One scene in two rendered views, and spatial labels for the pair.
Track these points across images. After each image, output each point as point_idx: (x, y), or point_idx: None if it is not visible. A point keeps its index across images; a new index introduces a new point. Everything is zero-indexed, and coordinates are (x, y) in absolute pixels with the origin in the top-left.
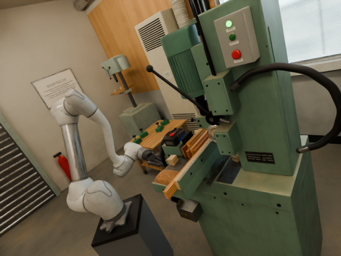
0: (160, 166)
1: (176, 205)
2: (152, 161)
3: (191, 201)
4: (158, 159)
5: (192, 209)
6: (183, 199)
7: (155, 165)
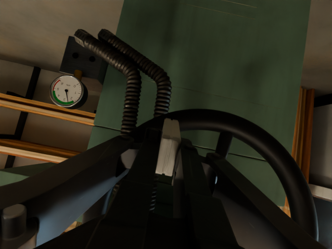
0: (124, 135)
1: (76, 41)
2: (89, 223)
3: (100, 88)
4: (177, 207)
5: (87, 88)
6: (91, 80)
7: (83, 153)
